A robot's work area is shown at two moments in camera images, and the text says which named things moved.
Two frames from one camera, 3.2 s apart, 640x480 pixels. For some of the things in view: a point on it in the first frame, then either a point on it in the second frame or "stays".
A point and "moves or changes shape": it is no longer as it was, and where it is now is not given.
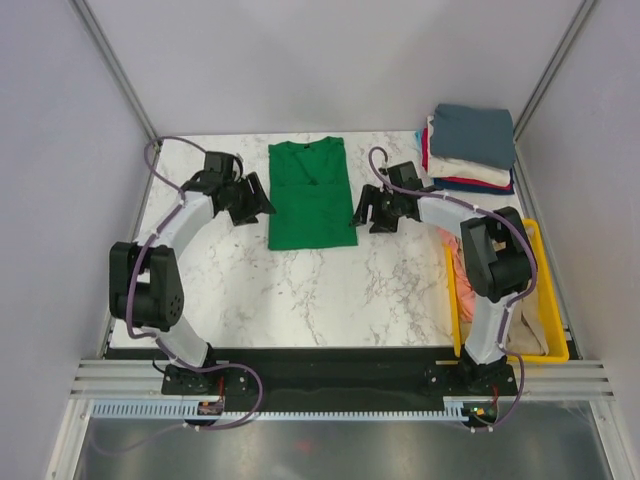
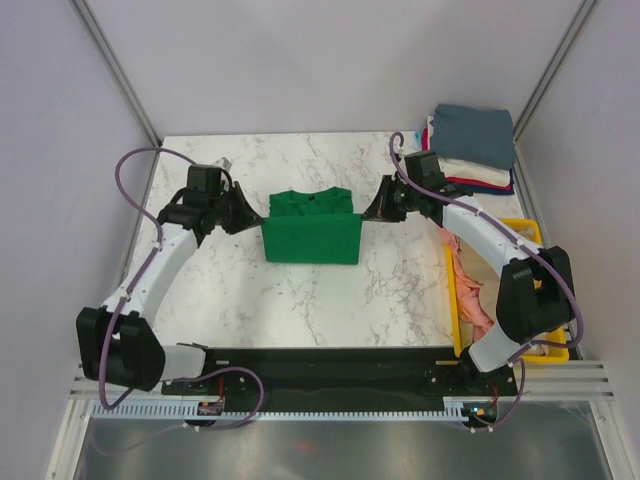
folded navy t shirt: (450, 186) stays
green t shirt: (309, 197) moves or changes shape
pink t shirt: (464, 286) stays
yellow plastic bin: (554, 331) stays
